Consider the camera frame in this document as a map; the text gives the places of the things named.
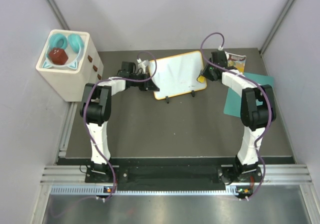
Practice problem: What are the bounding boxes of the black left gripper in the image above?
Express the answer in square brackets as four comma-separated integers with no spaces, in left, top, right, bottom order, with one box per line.
[130,72,159,92]

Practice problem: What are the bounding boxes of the yellow whiteboard eraser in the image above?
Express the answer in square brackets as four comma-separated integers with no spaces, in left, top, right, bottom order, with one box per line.
[197,75,206,83]

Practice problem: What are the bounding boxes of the yellow-framed whiteboard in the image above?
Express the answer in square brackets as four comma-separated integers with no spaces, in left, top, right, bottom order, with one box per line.
[148,51,207,100]

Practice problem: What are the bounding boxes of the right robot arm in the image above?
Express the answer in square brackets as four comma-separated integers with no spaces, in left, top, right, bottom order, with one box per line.
[199,50,276,182]

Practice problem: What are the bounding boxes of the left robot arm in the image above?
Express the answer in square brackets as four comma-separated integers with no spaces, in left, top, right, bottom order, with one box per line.
[80,59,160,183]

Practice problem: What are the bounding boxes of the illustrated booklet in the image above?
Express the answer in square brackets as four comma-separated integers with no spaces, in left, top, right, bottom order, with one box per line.
[225,52,247,73]

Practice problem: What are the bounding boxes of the teal paper folder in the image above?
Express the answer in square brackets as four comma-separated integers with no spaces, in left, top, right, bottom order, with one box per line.
[223,72,274,118]

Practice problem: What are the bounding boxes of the white storage box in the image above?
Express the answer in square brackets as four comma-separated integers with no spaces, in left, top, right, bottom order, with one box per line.
[35,29,104,102]

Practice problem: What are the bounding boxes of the teal cat-ear headphones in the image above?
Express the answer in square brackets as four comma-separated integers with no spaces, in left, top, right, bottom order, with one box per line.
[42,33,85,71]

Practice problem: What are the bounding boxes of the dark red cube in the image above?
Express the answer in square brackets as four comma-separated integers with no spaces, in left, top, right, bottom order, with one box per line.
[48,48,68,66]

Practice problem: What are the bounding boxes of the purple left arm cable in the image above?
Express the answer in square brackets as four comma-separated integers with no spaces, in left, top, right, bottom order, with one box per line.
[49,51,158,218]

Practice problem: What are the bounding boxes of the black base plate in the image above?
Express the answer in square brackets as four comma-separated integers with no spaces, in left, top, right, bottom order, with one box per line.
[85,165,256,185]

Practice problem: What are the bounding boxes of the aluminium frame rail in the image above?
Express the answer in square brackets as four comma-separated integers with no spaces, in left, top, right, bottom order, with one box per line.
[40,164,312,185]

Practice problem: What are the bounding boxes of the grey slotted cable duct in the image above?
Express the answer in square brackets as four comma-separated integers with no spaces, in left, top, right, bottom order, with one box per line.
[50,185,253,196]

